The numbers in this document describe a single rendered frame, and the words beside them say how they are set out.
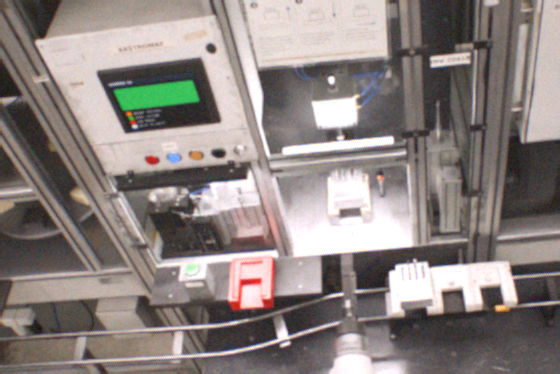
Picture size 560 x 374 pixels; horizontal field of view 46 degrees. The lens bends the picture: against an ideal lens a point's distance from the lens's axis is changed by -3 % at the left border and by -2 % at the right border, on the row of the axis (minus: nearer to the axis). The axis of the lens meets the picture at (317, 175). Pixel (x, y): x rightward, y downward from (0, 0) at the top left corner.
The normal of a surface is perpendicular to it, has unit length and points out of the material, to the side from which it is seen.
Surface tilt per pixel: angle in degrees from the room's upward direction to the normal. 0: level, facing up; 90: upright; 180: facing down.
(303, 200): 0
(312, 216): 0
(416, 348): 0
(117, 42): 90
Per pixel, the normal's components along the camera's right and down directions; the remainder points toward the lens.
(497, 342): -0.14, -0.65
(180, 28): 0.01, 0.75
